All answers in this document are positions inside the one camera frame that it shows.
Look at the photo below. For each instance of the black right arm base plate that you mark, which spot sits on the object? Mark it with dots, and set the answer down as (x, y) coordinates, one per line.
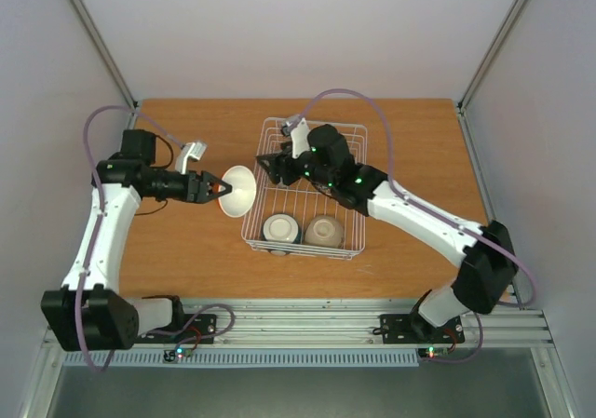
(397, 329)

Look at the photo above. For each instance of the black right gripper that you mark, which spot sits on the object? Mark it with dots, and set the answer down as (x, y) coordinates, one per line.
(280, 168)

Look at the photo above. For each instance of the grey slotted cable duct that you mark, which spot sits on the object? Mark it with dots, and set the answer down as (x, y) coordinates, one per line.
(272, 358)

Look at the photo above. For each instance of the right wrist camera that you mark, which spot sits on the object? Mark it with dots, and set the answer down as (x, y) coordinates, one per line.
(296, 128)

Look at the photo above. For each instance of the left green circuit board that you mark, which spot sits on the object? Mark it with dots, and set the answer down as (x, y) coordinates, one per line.
(177, 355)

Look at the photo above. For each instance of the aluminium rail base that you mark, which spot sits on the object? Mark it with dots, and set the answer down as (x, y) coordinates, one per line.
(349, 323)

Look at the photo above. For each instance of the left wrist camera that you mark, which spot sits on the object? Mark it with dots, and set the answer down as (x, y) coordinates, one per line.
(192, 151)

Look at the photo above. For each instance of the aluminium frame post right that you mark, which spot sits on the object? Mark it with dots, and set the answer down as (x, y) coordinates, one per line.
(500, 38)

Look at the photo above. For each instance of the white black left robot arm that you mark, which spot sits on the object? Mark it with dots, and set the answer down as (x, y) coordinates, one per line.
(87, 311)

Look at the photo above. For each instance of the right green circuit board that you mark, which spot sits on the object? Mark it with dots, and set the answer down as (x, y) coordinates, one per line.
(434, 352)

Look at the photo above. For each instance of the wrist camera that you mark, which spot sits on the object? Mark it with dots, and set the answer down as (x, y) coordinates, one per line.
(296, 128)
(192, 151)

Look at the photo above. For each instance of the green circuit board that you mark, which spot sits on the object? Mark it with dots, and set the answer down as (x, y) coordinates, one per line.
(177, 355)
(434, 352)

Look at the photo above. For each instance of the aluminium frame post left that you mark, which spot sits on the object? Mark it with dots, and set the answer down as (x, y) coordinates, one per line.
(89, 26)

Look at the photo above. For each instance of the white bowl black rim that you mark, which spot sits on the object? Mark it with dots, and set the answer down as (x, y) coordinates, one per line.
(281, 228)

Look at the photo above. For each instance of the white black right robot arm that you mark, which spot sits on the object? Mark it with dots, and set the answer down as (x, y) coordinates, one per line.
(483, 255)

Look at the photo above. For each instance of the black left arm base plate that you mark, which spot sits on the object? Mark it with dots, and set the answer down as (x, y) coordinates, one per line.
(204, 325)

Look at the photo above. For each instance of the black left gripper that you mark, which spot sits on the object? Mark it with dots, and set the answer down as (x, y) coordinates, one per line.
(201, 195)

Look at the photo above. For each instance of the aluminium frame post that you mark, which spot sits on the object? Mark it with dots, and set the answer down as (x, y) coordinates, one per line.
(89, 26)
(500, 38)

